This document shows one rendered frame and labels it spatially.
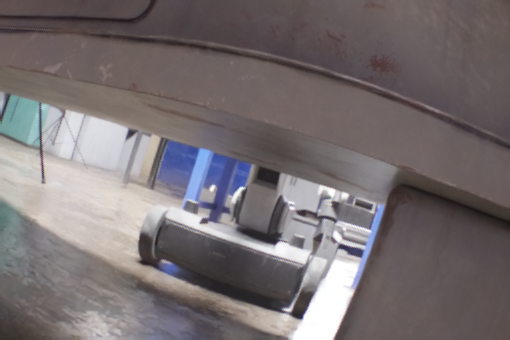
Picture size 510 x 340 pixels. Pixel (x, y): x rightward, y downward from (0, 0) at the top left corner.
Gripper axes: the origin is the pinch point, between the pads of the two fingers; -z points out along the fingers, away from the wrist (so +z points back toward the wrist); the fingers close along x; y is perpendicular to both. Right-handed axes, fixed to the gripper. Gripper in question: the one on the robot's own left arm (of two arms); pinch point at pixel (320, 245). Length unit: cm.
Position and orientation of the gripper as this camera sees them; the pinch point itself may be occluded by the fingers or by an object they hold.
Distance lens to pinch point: 202.1
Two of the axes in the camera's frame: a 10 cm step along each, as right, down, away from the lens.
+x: 2.6, -3.3, -9.1
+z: 2.9, -8.7, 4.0
